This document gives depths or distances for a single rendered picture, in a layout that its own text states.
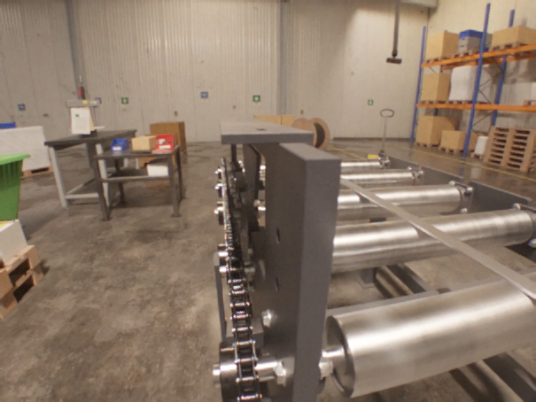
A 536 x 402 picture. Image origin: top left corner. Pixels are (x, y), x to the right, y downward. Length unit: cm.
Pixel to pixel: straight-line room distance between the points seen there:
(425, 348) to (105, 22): 1199
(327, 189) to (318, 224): 3
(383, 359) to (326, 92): 1149
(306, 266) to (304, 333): 7
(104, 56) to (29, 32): 282
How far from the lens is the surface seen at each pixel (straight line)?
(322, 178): 18
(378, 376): 41
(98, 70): 1180
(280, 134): 25
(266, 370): 40
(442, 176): 141
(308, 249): 20
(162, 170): 325
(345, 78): 1211
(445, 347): 46
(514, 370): 136
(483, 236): 91
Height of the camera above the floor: 119
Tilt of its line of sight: 19 degrees down
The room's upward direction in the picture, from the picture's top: straight up
